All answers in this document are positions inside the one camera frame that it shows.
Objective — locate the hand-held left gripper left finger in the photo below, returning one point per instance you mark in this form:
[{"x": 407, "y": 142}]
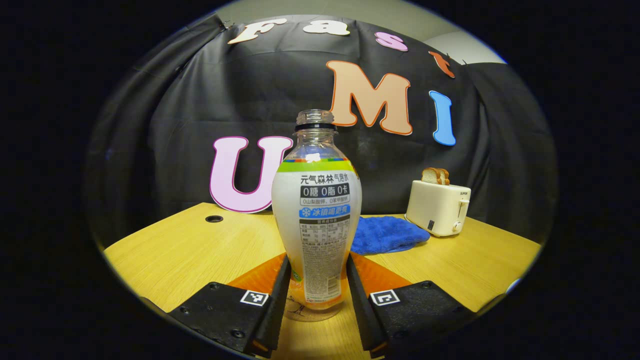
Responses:
[{"x": 277, "y": 310}]

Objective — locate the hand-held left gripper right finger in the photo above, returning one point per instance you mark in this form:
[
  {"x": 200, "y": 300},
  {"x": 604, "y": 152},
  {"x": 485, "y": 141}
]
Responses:
[{"x": 361, "y": 310}]

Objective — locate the clear water bottle white label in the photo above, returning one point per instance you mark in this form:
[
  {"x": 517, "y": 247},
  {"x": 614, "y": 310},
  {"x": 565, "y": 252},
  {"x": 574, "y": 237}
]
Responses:
[{"x": 315, "y": 225}]

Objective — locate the blue towel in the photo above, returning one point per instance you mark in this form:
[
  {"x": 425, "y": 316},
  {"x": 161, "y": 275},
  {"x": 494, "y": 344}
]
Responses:
[{"x": 385, "y": 235}]

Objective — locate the cream toaster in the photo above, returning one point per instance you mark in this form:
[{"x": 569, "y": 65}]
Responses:
[{"x": 435, "y": 210}]

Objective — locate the bread slice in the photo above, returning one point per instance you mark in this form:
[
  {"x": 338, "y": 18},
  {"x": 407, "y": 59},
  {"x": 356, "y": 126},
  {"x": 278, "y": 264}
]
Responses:
[
  {"x": 446, "y": 178},
  {"x": 431, "y": 176}
]

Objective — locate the black backdrop cloth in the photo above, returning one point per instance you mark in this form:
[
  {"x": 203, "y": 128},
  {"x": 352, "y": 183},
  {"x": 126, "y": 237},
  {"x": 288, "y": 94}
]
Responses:
[{"x": 175, "y": 100}]

